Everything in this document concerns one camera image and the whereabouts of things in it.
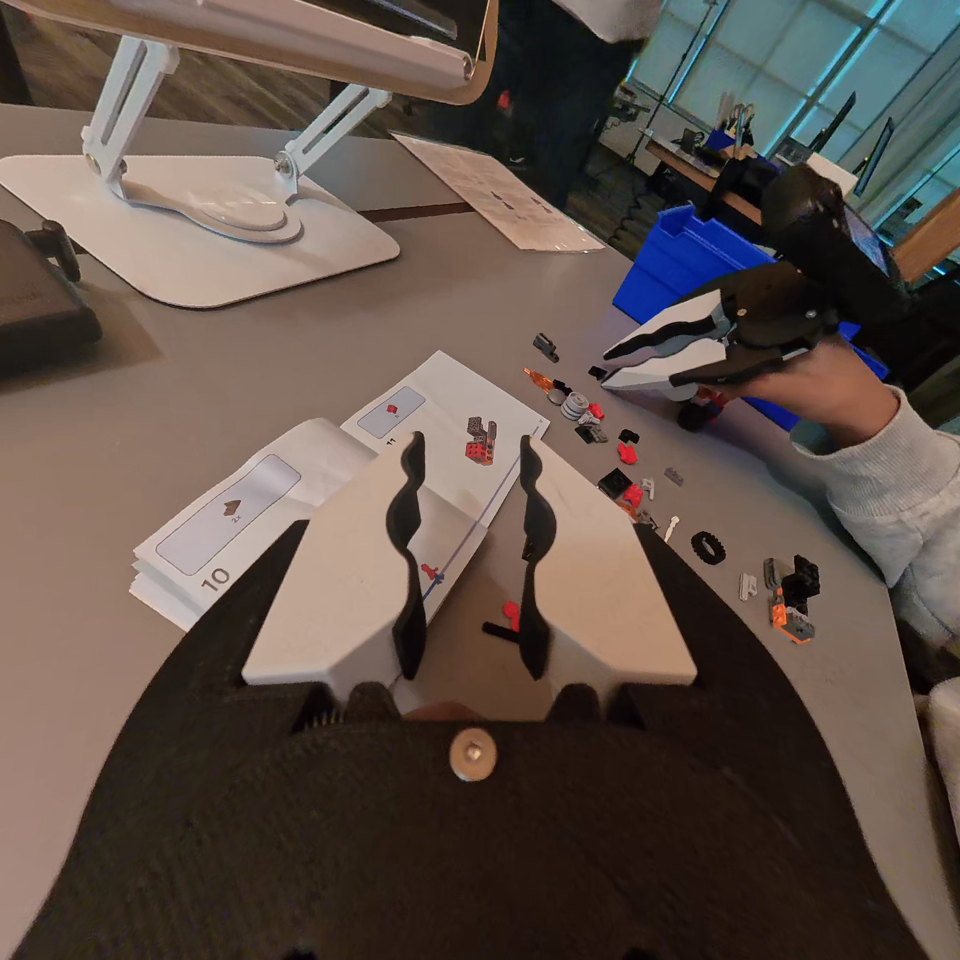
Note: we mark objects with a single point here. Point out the red lego stud piece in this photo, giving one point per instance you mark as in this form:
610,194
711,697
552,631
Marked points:
511,613

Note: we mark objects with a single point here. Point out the light grey lego piece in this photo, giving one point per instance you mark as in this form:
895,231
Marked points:
748,587

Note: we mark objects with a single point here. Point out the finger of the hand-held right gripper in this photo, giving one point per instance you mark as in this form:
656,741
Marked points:
652,373
686,315

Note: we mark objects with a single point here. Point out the printed paper sheet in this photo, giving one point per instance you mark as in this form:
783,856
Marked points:
495,187

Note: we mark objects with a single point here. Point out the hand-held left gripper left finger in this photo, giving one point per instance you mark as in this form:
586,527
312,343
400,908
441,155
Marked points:
337,592

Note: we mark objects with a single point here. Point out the black orange lego assembly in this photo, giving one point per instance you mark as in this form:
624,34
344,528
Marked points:
799,581

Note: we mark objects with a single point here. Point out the wooden desk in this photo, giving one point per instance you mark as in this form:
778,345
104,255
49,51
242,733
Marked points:
930,240

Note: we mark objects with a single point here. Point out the black lego tyre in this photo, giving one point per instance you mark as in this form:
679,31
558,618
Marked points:
696,541

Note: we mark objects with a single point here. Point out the lego pieces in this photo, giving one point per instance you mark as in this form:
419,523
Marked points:
576,406

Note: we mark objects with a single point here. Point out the lego instruction booklet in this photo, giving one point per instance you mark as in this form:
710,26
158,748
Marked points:
450,382

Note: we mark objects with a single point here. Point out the blue plastic bin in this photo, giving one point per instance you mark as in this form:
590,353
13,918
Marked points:
675,255

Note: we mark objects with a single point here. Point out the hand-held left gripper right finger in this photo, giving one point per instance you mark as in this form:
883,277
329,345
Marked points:
607,600

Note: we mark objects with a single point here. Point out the black power adapter box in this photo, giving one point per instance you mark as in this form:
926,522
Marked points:
37,322

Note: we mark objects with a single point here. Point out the person's right hand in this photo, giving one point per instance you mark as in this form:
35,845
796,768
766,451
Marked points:
832,397

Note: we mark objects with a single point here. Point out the person's right forearm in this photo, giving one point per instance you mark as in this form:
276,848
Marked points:
892,487

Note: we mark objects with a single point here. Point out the white laptop stand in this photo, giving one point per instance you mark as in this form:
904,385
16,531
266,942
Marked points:
187,255

